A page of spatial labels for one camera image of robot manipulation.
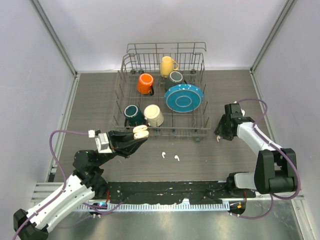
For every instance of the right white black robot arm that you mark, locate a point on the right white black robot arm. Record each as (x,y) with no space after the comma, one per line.
(276,167)

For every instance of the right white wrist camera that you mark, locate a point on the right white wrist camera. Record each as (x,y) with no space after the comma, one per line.
(242,110)

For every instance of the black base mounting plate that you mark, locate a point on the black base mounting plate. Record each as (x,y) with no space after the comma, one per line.
(174,192)

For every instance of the yellow mug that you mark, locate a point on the yellow mug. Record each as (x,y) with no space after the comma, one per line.
(168,65)

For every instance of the orange mug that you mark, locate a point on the orange mug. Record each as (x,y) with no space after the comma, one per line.
(145,84)

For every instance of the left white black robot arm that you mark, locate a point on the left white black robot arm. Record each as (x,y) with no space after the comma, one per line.
(85,183)

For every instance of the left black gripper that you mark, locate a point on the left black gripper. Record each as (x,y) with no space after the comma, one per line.
(123,143)

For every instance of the grey wire dish rack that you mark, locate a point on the grey wire dish rack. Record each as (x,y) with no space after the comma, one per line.
(143,58)

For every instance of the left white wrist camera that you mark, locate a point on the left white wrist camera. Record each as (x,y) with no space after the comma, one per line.
(101,141)

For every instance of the white slotted cable duct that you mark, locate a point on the white slotted cable duct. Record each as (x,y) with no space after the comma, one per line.
(182,207)

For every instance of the dark green mug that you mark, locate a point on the dark green mug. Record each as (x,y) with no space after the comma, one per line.
(133,116)

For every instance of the blue plate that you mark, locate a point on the blue plate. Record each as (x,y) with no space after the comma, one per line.
(183,98)

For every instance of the cream white mug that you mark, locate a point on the cream white mug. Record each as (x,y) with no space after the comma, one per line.
(153,115)

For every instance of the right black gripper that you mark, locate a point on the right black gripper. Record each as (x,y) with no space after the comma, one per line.
(219,129)

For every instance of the grey mug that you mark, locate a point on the grey mug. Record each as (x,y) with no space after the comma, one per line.
(173,79)

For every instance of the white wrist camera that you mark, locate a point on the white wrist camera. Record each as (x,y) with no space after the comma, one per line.
(101,141)
(242,110)

